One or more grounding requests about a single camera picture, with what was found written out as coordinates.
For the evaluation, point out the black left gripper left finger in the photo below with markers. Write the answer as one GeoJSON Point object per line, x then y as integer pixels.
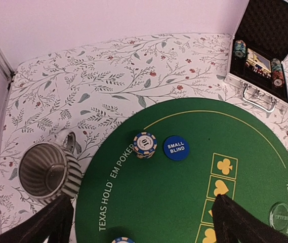
{"type": "Point", "coordinates": [52, 223]}

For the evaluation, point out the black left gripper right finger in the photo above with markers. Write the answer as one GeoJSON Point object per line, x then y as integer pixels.
{"type": "Point", "coordinates": [232, 223]}

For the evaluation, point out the blue peach chip stack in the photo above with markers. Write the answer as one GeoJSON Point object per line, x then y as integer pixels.
{"type": "Point", "coordinates": [122, 240]}
{"type": "Point", "coordinates": [144, 145]}

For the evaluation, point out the blue small blind button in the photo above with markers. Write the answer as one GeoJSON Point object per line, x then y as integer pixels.
{"type": "Point", "coordinates": [176, 148]}

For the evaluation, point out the long mixed chip row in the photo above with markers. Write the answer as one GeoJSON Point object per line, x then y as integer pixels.
{"type": "Point", "coordinates": [277, 73]}

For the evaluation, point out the clear dealer button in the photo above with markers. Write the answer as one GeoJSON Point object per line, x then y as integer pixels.
{"type": "Point", "coordinates": [278, 216]}

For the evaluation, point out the green round poker mat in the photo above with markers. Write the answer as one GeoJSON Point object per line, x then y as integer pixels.
{"type": "Point", "coordinates": [162, 200]}

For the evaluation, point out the red dice row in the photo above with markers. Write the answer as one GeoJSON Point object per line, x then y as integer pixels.
{"type": "Point", "coordinates": [258, 70]}

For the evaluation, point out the boxed playing card deck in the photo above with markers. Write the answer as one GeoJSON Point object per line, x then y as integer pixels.
{"type": "Point", "coordinates": [256, 60]}

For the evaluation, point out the short green chip row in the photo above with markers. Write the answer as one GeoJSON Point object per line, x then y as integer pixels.
{"type": "Point", "coordinates": [239, 49]}

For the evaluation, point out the aluminium poker chip case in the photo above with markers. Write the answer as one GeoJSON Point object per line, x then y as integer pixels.
{"type": "Point", "coordinates": [264, 29]}

